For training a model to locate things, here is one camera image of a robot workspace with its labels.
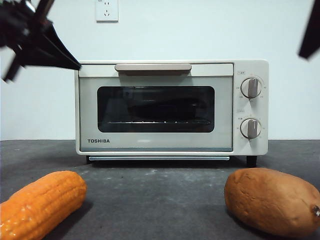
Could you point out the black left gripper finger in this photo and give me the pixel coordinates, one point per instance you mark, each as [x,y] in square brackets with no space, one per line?
[45,56]
[56,41]

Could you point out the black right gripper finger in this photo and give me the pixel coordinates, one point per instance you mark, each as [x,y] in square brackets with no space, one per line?
[311,30]

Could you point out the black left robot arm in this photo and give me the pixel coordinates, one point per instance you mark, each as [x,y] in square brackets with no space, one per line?
[15,27]

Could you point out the cream Toshiba toaster oven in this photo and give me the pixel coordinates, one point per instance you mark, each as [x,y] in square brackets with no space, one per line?
[250,67]

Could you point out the black oven foot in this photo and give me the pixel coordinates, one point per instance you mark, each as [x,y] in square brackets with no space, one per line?
[251,161]

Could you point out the large temperature knob with beige grip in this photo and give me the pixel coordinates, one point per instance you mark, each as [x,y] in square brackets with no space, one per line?
[251,87]

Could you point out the small timer knob with beige grip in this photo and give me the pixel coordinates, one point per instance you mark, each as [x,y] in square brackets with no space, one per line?
[250,128]

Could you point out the orange corn cob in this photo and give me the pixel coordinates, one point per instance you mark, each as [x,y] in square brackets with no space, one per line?
[42,202]

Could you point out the metal crumb tray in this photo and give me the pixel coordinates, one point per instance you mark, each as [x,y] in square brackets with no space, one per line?
[157,158]

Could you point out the brown sweet potato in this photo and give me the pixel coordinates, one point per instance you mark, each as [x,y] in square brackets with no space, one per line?
[270,200]

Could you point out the white wall socket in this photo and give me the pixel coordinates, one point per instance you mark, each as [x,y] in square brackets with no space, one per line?
[107,15]

